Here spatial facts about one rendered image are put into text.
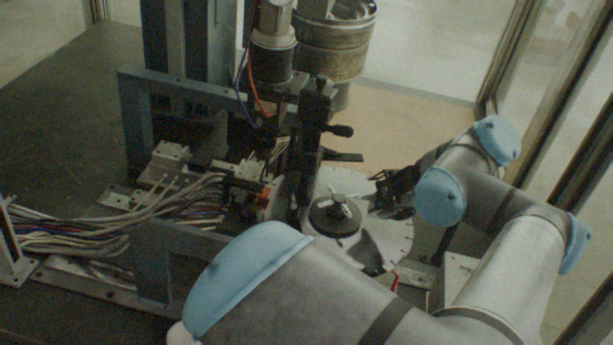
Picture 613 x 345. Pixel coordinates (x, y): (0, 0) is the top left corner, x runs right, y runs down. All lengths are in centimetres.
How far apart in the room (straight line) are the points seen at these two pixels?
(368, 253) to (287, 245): 62
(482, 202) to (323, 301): 39
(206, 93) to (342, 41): 51
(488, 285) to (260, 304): 22
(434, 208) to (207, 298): 40
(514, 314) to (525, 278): 6
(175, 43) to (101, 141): 36
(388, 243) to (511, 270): 53
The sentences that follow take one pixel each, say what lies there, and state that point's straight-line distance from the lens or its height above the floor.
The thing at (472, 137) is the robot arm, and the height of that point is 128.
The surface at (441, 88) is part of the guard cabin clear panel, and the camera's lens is 205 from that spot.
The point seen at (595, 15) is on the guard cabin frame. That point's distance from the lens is 129.
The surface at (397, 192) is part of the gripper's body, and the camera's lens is 88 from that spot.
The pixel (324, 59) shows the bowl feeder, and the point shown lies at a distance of 154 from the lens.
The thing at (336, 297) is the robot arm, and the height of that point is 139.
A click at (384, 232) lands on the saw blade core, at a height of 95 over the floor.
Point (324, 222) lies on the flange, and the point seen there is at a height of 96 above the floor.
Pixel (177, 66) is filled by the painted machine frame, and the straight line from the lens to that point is 151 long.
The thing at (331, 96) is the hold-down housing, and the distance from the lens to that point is 82.
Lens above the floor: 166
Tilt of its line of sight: 39 degrees down
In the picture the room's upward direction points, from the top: 9 degrees clockwise
